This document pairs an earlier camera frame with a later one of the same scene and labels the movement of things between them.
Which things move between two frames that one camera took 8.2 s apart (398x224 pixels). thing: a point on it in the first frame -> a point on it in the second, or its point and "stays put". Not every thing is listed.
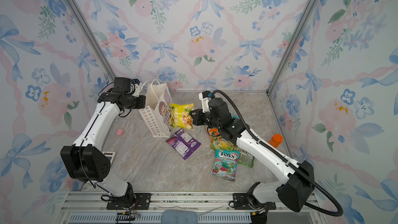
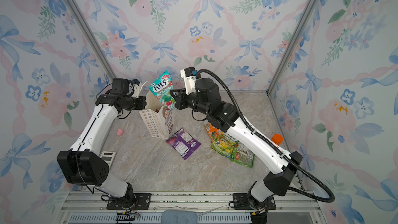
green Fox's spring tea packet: x=218 y=143 stays put
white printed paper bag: x=156 y=113 stays put
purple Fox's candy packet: x=183 y=143 stays put
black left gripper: x=143 y=99 stays put
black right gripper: x=199 y=117 -> x=182 y=98
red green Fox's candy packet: x=225 y=164 -> x=161 y=89
